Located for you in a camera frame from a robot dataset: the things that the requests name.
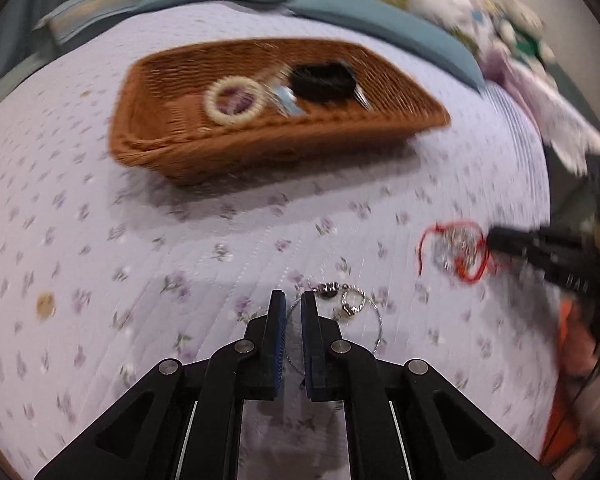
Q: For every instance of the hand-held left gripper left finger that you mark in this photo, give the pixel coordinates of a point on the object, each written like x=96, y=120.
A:
x=278, y=340

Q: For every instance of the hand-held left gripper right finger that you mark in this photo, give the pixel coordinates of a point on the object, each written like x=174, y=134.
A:
x=307, y=340

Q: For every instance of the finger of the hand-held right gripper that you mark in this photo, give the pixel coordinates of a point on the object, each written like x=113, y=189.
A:
x=515, y=241

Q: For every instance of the silver hair clip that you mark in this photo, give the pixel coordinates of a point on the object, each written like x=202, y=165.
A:
x=362, y=97

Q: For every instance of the brown wicker basket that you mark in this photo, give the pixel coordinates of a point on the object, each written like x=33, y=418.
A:
x=190, y=150

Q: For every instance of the light blue hair clip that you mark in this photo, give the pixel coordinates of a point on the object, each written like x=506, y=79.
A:
x=285, y=101

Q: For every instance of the black hair scrunchie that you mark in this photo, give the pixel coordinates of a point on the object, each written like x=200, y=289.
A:
x=322, y=82

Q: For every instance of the orange cloth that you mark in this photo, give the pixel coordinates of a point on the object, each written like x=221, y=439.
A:
x=580, y=340

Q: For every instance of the folded pink floral quilt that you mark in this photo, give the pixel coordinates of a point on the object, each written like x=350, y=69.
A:
x=545, y=100

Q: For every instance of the lilac floral bedspread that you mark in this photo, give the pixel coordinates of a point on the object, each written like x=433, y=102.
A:
x=130, y=260

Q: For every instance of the white teddy bear green shirt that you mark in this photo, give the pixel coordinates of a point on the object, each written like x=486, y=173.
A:
x=520, y=30

